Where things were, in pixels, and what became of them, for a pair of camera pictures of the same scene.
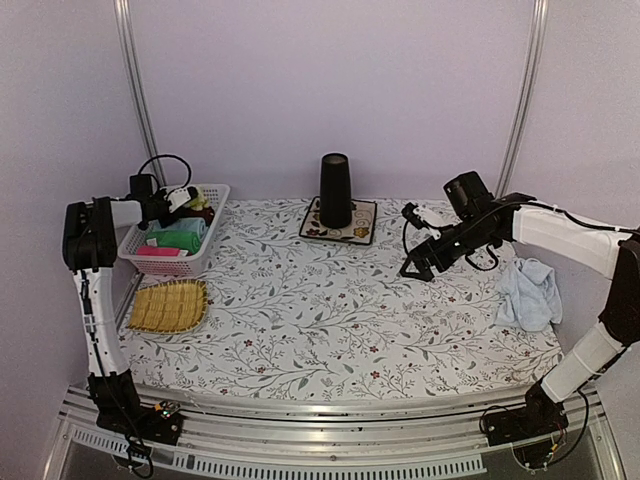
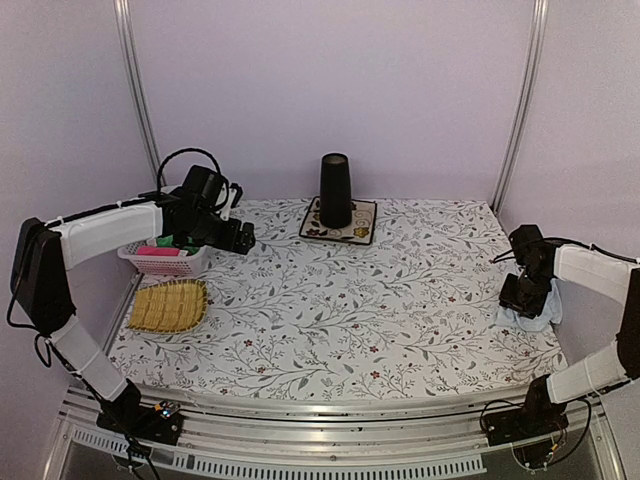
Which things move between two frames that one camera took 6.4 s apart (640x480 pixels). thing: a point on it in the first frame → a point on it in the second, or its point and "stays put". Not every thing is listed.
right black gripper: x=425 y=251 → x=509 y=299
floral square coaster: x=359 y=230 stays put
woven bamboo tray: x=171 y=306 stays put
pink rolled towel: x=157 y=251 stays put
